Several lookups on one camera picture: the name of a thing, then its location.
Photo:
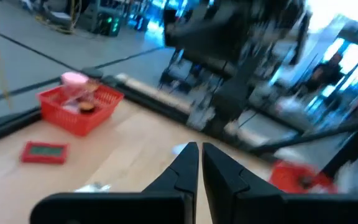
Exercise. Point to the black aluminium table frame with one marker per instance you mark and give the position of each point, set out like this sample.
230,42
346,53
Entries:
8,127

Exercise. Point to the pink capped hourglass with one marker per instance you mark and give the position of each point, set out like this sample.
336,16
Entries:
74,78

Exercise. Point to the red case dark window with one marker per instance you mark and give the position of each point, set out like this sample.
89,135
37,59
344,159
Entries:
43,152

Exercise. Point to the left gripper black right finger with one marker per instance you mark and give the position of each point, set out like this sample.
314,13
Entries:
225,183

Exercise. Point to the computer tower green lights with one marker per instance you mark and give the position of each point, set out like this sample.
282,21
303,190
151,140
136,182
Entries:
109,25

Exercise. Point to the red slotted plastic basket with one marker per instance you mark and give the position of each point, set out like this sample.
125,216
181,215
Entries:
73,124
287,177

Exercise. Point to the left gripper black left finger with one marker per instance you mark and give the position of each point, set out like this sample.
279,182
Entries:
182,177

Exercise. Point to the white plastic case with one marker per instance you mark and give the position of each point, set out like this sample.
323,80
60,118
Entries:
179,149

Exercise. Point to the orange sand hourglass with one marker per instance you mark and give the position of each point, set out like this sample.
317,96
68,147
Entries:
87,106

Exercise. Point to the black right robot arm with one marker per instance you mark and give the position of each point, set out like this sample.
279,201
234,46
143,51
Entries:
228,93

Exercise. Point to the computer tower blue lights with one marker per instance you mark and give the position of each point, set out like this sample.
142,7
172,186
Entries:
140,22

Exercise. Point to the person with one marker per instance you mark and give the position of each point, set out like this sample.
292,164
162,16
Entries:
325,73

